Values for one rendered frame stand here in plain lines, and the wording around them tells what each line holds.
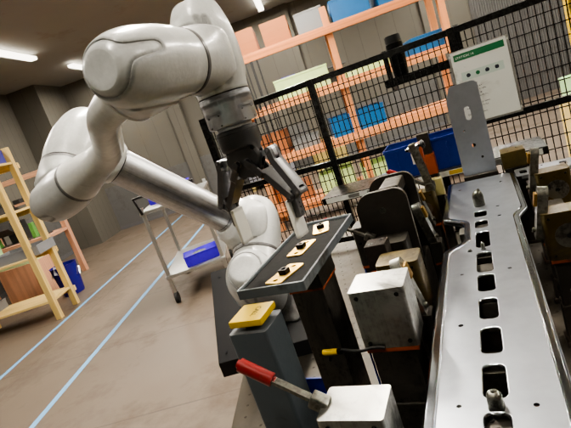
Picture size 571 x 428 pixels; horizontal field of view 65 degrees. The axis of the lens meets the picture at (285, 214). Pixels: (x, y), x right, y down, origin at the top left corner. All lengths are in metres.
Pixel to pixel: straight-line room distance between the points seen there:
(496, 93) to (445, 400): 1.56
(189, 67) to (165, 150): 10.74
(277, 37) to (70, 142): 4.81
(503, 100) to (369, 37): 9.07
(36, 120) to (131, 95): 10.71
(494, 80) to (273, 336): 1.59
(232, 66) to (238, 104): 0.06
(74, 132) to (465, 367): 0.99
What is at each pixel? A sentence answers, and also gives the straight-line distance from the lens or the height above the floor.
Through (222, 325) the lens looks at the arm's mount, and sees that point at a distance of 1.61.
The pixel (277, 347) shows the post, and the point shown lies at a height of 1.10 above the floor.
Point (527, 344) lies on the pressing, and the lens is 0.80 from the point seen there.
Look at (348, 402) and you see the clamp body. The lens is 0.65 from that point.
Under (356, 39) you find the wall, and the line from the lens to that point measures 11.02.
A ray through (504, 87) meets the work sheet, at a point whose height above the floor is 1.26.
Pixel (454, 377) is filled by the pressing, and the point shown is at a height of 1.00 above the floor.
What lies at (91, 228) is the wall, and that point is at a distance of 11.20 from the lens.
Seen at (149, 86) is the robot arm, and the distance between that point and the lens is 0.64.
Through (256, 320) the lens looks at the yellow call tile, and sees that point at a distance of 0.72.
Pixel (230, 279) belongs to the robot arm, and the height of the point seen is 1.04.
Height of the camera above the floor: 1.44
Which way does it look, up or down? 12 degrees down
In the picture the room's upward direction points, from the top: 19 degrees counter-clockwise
